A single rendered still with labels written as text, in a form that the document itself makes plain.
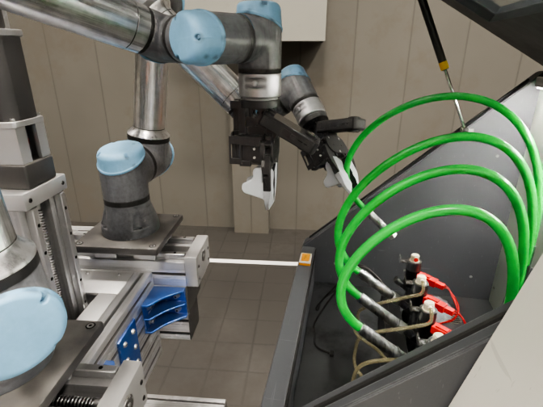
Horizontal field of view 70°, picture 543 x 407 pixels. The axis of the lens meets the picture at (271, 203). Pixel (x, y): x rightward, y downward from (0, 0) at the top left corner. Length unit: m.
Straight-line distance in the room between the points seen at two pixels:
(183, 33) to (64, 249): 0.57
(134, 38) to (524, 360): 0.64
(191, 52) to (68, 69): 3.11
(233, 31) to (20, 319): 0.46
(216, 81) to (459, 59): 2.63
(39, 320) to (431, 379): 0.45
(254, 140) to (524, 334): 0.48
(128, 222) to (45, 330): 0.57
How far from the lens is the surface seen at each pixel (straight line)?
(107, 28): 0.67
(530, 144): 0.82
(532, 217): 0.75
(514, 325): 0.47
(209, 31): 0.60
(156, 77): 1.11
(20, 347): 0.54
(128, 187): 1.04
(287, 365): 0.79
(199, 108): 3.30
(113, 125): 3.59
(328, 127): 0.92
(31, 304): 0.51
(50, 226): 0.96
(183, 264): 1.06
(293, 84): 1.00
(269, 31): 0.68
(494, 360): 0.49
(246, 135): 0.71
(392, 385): 0.54
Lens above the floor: 1.50
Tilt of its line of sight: 22 degrees down
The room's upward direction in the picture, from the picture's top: straight up
